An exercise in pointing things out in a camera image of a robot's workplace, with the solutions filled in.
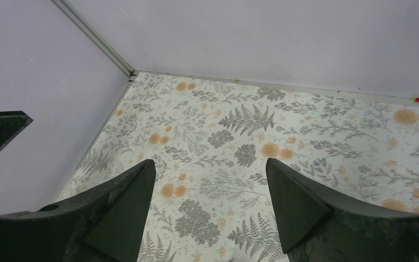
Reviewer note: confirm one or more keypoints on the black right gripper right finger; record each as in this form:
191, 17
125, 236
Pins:
318, 223

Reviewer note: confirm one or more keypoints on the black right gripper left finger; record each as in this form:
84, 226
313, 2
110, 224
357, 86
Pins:
104, 223

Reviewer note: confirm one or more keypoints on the floral patterned table mat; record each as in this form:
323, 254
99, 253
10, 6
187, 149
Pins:
210, 142

